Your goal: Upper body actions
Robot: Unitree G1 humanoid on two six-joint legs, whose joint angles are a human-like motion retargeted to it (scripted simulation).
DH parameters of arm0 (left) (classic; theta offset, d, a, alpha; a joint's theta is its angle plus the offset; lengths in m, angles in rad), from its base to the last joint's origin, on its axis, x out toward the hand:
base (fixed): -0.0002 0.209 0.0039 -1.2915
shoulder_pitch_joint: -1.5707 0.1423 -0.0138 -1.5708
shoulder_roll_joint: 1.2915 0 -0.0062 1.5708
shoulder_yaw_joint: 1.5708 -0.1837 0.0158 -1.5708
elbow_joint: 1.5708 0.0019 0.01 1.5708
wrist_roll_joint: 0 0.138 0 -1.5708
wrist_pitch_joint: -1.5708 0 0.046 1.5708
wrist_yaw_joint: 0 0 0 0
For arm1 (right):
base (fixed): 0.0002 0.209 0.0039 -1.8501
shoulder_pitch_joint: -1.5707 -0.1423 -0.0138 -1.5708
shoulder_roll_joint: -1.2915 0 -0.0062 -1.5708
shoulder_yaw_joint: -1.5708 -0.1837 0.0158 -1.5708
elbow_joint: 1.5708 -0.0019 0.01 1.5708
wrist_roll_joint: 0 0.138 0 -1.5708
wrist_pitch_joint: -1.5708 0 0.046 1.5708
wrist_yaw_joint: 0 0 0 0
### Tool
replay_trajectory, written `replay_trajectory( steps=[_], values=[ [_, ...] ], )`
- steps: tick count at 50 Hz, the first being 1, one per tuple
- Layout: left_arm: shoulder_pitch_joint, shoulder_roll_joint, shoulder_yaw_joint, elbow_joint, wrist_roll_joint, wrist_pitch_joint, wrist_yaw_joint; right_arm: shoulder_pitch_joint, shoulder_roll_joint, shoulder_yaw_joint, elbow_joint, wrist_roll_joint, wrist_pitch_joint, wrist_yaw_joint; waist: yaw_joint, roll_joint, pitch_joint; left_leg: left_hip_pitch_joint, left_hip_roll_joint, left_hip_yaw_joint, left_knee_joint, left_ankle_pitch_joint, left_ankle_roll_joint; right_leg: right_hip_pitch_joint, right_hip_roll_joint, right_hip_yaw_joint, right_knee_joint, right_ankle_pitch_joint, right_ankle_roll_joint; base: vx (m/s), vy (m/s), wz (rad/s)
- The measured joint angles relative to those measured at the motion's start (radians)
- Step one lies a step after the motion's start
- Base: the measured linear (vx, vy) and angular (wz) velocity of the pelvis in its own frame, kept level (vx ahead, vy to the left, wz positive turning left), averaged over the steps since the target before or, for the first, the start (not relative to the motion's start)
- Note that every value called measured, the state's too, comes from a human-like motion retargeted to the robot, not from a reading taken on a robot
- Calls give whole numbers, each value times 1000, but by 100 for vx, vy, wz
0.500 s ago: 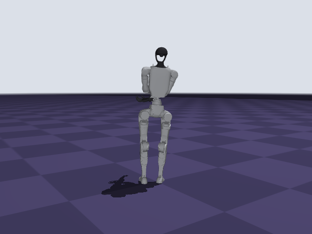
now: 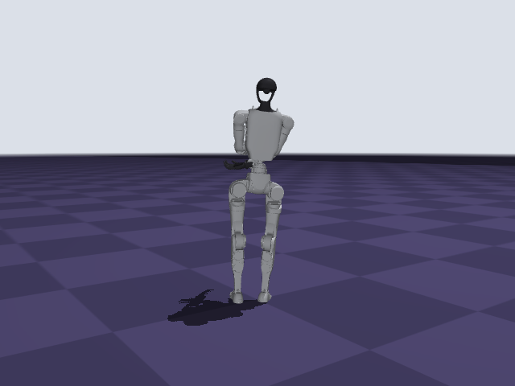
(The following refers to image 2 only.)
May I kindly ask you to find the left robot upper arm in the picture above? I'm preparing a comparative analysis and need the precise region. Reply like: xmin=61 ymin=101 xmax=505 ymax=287
xmin=233 ymin=110 xmax=249 ymax=151

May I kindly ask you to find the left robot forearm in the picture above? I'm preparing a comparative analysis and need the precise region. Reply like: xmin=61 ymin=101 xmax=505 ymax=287
xmin=234 ymin=143 xmax=247 ymax=155

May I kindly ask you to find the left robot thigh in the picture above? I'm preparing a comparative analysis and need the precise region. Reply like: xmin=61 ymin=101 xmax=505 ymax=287
xmin=229 ymin=179 xmax=249 ymax=249

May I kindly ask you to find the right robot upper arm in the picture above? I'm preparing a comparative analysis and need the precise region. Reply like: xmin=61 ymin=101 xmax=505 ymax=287
xmin=274 ymin=114 xmax=294 ymax=156

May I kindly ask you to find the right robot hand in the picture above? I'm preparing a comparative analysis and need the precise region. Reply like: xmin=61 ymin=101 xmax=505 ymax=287
xmin=224 ymin=160 xmax=253 ymax=170

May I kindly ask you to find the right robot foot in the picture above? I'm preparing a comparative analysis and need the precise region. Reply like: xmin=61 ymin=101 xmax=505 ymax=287
xmin=257 ymin=290 xmax=272 ymax=302

